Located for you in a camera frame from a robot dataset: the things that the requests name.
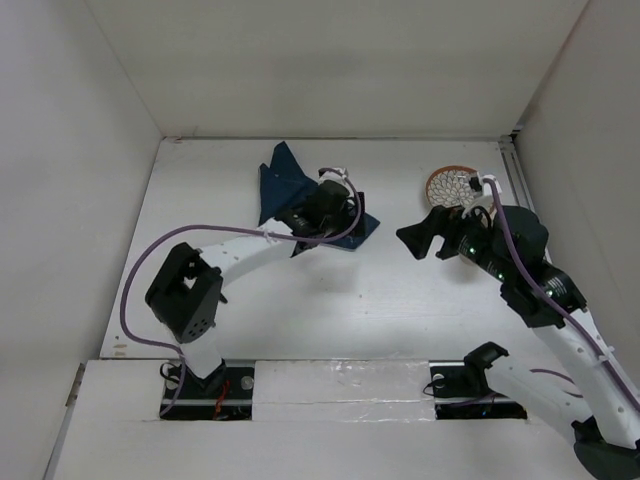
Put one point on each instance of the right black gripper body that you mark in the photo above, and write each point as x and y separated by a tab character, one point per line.
472	242

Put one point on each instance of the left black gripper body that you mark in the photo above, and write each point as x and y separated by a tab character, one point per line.
333	225

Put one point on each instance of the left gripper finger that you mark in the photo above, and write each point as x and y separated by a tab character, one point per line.
360	227
301	247

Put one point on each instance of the dark blue cloth napkin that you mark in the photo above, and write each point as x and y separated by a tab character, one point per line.
283	184

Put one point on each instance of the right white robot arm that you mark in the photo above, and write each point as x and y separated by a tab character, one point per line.
601	421

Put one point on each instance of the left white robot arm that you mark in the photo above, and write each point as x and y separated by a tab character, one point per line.
186	292

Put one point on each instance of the floral patterned plate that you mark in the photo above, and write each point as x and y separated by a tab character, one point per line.
448	186

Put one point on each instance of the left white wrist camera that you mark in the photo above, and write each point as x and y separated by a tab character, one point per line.
335	175

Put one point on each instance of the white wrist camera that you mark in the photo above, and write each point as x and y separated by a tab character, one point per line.
335	175
483	188

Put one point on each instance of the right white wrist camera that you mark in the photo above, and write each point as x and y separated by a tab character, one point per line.
483	188

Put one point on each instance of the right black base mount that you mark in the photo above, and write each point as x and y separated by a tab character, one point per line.
458	395

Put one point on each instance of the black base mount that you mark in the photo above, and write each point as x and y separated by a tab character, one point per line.
458	395
228	397

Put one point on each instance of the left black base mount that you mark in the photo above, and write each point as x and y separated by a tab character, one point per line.
228	397

